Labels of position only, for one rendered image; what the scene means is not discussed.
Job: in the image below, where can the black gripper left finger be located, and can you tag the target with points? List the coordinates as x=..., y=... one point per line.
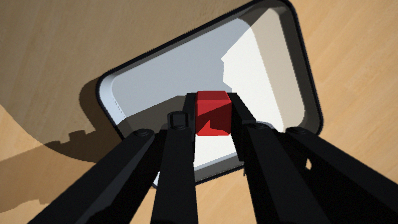
x=113, y=189

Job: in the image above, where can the red cube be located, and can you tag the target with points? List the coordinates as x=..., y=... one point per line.
x=213, y=113

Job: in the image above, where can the white tray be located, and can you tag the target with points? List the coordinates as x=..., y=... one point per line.
x=256, y=50

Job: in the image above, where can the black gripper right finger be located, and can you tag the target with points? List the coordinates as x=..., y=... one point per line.
x=283, y=190

